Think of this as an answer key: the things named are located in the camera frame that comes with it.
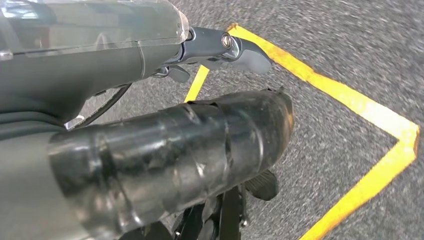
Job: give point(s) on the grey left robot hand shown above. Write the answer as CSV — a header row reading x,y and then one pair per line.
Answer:
x,y
82,66

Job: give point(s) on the left robot arm sleeve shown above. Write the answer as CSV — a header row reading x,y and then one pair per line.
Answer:
x,y
20,172

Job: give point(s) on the yellow floor tape corner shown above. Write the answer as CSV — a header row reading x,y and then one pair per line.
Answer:
x,y
364,106

